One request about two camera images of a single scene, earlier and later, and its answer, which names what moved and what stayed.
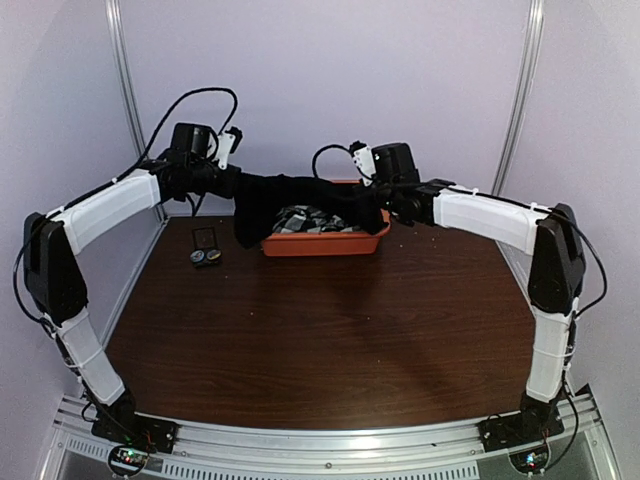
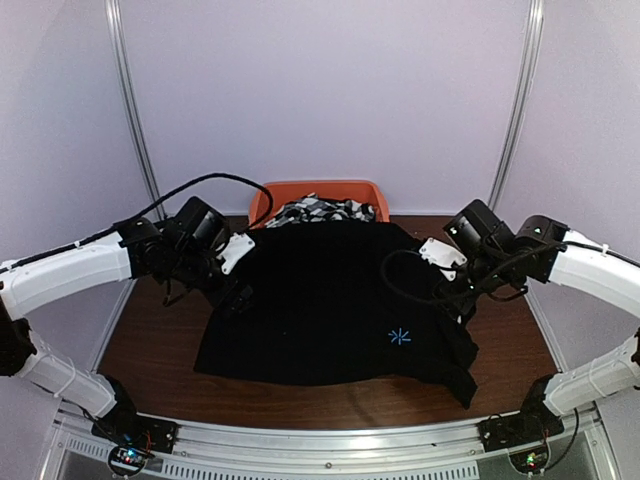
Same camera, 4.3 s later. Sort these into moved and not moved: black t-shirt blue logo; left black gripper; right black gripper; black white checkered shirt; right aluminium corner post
Moved: right black gripper; black t-shirt blue logo; left black gripper
Not moved: black white checkered shirt; right aluminium corner post
